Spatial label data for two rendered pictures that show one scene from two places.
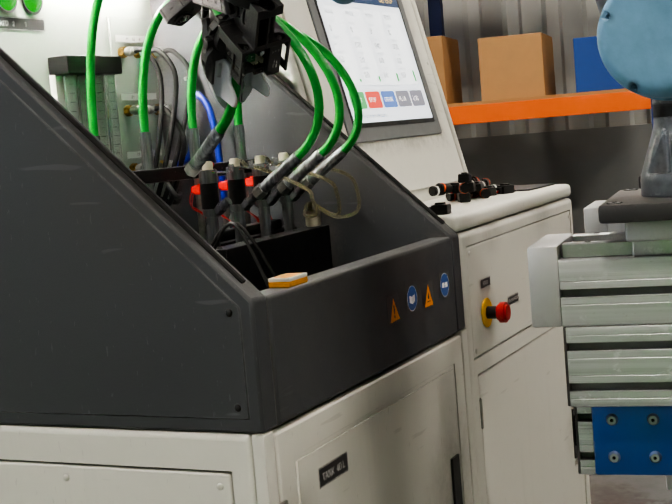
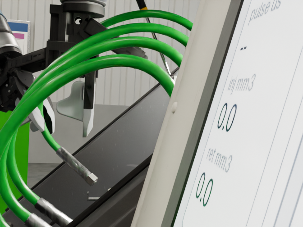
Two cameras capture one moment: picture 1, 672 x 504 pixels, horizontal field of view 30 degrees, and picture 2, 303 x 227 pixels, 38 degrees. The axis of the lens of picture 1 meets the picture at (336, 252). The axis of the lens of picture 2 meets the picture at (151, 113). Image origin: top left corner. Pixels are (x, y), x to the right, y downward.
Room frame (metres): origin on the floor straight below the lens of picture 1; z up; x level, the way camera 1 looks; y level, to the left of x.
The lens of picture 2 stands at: (2.51, -0.16, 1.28)
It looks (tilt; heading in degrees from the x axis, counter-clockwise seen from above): 3 degrees down; 147
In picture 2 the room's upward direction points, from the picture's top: 3 degrees clockwise
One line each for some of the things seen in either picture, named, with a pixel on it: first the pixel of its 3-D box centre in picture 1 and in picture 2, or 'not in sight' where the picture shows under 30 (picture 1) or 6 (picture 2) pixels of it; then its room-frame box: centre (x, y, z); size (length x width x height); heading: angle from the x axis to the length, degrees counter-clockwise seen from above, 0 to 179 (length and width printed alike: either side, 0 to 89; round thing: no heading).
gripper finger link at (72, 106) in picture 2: not in sight; (74, 109); (1.86, 0.11, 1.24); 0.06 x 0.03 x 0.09; 64
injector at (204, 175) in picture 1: (220, 239); not in sight; (1.87, 0.17, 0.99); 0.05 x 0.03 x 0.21; 64
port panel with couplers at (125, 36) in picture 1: (146, 106); not in sight; (2.21, 0.31, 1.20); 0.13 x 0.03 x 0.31; 154
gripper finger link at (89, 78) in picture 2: not in sight; (89, 81); (1.87, 0.13, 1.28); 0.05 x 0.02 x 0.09; 154
